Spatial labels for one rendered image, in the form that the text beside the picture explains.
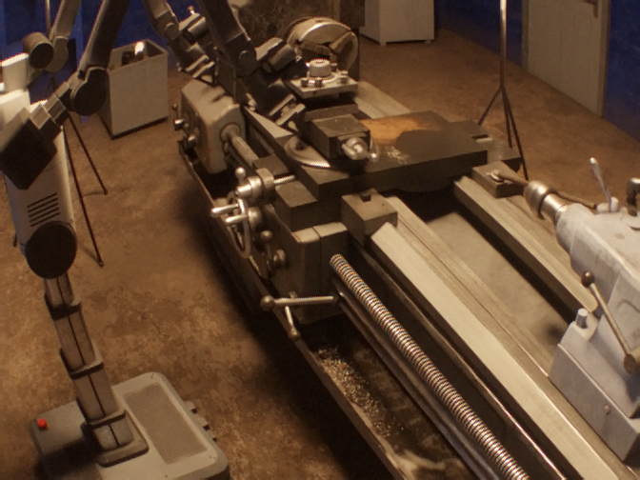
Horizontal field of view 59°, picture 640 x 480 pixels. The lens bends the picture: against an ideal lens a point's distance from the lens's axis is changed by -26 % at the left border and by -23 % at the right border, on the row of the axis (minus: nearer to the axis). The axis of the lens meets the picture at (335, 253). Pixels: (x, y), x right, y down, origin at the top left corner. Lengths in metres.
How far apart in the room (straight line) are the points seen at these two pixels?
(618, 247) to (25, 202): 1.27
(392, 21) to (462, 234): 4.23
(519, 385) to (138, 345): 1.79
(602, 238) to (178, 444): 1.38
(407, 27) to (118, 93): 2.90
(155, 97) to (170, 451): 3.04
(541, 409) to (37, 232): 1.18
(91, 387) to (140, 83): 3.00
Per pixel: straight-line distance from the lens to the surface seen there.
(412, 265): 1.73
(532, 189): 1.55
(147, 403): 2.22
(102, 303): 3.10
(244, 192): 1.96
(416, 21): 6.27
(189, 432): 2.11
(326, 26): 2.42
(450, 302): 1.62
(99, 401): 1.92
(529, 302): 1.85
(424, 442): 1.88
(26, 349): 3.00
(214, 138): 2.69
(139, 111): 4.62
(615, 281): 1.32
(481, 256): 1.99
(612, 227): 1.41
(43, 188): 1.44
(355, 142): 1.85
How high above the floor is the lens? 1.85
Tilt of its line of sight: 35 degrees down
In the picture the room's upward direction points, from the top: straight up
